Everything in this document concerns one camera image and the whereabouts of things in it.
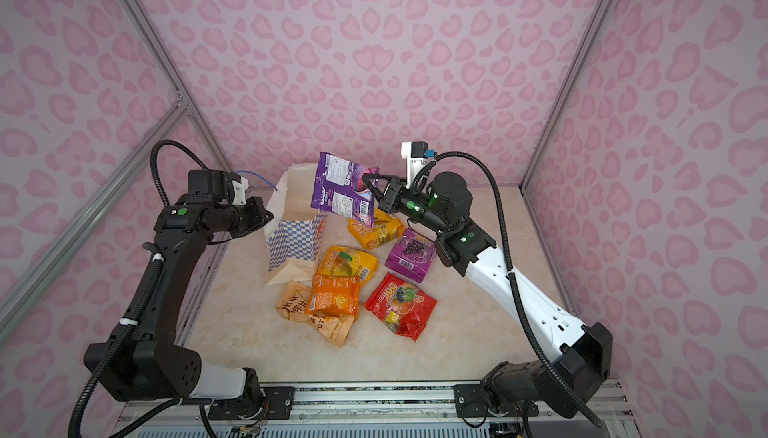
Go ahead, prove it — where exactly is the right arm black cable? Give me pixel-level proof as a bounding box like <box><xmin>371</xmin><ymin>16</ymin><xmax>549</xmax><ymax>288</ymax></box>
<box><xmin>419</xmin><ymin>151</ymin><xmax>604</xmax><ymax>428</ymax></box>

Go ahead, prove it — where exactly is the red fruit candy bag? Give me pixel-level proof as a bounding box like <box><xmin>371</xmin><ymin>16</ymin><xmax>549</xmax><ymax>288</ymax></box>
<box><xmin>365</xmin><ymin>273</ymin><xmax>437</xmax><ymax>341</ymax></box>

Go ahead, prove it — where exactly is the purple grape candy bag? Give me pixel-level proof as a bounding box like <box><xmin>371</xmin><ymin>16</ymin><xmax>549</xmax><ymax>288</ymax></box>
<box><xmin>385</xmin><ymin>229</ymin><xmax>436</xmax><ymax>284</ymax></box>

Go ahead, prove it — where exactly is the orange corn snack bag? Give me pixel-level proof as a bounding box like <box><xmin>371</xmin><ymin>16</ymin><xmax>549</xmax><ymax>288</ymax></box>
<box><xmin>306</xmin><ymin>275</ymin><xmax>361</xmax><ymax>317</ymax></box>

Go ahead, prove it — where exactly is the checkered paper bag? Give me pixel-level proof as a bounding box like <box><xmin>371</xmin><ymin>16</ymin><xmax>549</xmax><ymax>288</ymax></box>
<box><xmin>264</xmin><ymin>164</ymin><xmax>326</xmax><ymax>286</ymax></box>

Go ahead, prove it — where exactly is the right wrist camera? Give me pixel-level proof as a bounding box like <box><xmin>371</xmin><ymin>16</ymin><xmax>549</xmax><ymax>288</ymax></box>
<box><xmin>401</xmin><ymin>141</ymin><xmax>436</xmax><ymax>189</ymax></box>

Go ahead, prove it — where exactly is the aluminium frame post left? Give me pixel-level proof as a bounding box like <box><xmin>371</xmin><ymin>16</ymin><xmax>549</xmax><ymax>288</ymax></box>
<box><xmin>118</xmin><ymin>0</ymin><xmax>234</xmax><ymax>171</ymax></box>

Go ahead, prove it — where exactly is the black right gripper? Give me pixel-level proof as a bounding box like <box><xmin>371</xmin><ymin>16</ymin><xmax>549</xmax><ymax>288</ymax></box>
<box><xmin>363</xmin><ymin>175</ymin><xmax>453</xmax><ymax>236</ymax></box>

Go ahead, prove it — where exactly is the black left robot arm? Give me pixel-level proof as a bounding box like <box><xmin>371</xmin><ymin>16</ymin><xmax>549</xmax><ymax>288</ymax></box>
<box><xmin>70</xmin><ymin>197</ymin><xmax>273</xmax><ymax>427</ymax></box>

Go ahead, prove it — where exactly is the aluminium frame post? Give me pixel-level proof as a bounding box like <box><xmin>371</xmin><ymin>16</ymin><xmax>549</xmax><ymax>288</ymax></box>
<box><xmin>519</xmin><ymin>0</ymin><xmax>618</xmax><ymax>196</ymax></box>
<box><xmin>118</xmin><ymin>0</ymin><xmax>234</xmax><ymax>171</ymax></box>

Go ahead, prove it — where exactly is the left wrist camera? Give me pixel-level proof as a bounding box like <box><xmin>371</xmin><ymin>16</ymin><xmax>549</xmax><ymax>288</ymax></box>
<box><xmin>186</xmin><ymin>169</ymin><xmax>249</xmax><ymax>206</ymax></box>

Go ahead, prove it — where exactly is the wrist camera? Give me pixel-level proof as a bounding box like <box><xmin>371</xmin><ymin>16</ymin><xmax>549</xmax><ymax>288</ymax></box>
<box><xmin>401</xmin><ymin>141</ymin><xmax>436</xmax><ymax>189</ymax></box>
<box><xmin>186</xmin><ymin>169</ymin><xmax>249</xmax><ymax>206</ymax></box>

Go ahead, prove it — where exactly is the aluminium diagonal frame bar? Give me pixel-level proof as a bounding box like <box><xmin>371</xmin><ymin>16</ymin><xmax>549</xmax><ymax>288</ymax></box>
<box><xmin>1</xmin><ymin>100</ymin><xmax>188</xmax><ymax>342</ymax></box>

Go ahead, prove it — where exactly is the yellow candy bag far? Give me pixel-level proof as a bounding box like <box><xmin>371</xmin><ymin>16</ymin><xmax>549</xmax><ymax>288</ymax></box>
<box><xmin>347</xmin><ymin>209</ymin><xmax>405</xmax><ymax>250</ymax></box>

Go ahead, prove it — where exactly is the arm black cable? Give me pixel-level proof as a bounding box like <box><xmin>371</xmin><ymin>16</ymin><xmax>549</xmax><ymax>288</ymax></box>
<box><xmin>419</xmin><ymin>151</ymin><xmax>604</xmax><ymax>428</ymax></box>
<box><xmin>67</xmin><ymin>139</ymin><xmax>211</xmax><ymax>438</ymax></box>

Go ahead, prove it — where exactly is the tan paper snack bag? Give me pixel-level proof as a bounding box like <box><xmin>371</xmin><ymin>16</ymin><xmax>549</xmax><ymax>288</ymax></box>
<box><xmin>275</xmin><ymin>281</ymin><xmax>354</xmax><ymax>348</ymax></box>

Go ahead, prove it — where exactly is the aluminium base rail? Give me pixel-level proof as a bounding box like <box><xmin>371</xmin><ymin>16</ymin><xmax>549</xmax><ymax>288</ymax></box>
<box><xmin>131</xmin><ymin>380</ymin><xmax>639</xmax><ymax>437</ymax></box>

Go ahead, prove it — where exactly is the purple white snack bag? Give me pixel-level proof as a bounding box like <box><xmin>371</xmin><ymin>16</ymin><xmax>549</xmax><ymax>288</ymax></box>
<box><xmin>311</xmin><ymin>152</ymin><xmax>380</xmax><ymax>227</ymax></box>

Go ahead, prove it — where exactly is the yellow fruit candy bag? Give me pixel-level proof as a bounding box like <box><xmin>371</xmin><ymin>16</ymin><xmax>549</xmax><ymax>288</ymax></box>
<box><xmin>316</xmin><ymin>245</ymin><xmax>379</xmax><ymax>285</ymax></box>

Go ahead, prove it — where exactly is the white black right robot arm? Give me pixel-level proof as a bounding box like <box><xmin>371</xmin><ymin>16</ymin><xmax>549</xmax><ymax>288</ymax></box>
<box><xmin>362</xmin><ymin>172</ymin><xmax>613</xmax><ymax>427</ymax></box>

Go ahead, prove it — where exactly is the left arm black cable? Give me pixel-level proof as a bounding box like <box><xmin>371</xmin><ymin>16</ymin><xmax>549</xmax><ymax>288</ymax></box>
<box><xmin>67</xmin><ymin>139</ymin><xmax>211</xmax><ymax>438</ymax></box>

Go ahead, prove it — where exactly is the aluminium frame post right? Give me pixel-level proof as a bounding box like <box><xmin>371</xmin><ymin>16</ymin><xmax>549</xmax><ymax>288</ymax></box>
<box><xmin>519</xmin><ymin>0</ymin><xmax>618</xmax><ymax>196</ymax></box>

